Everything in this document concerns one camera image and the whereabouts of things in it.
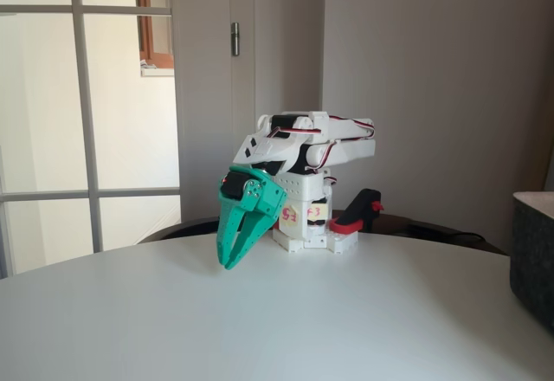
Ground dark grey felt box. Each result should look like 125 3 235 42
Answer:
509 190 554 334

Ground black and red table clamp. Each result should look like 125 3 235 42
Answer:
328 188 385 233

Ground red white black servo wire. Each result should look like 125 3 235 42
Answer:
266 114 377 172

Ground dark brown curved furniture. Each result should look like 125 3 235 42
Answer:
138 210 506 255

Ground white glazed door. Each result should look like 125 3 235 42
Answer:
0 0 181 278

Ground brown wooden window frame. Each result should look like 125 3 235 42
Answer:
136 0 174 77

